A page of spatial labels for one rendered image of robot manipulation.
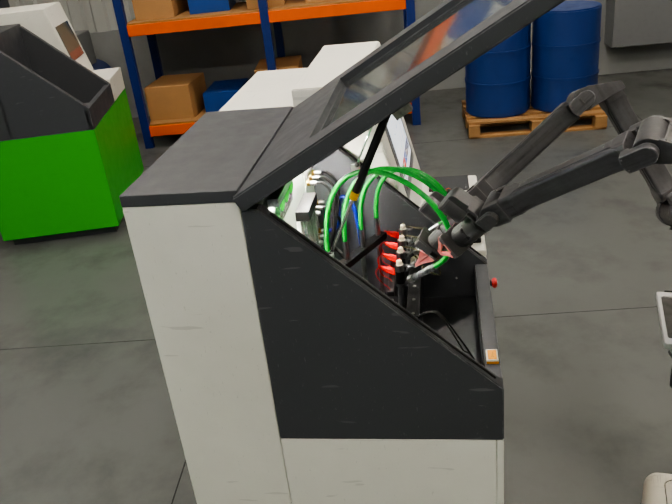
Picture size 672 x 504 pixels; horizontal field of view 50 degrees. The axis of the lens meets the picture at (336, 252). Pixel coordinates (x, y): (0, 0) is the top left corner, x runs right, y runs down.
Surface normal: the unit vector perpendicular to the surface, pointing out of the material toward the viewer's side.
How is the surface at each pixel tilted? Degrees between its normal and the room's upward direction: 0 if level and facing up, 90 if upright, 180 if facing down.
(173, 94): 90
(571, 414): 0
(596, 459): 0
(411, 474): 90
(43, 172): 90
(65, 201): 90
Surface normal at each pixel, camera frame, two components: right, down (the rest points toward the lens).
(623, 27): -0.04, 0.44
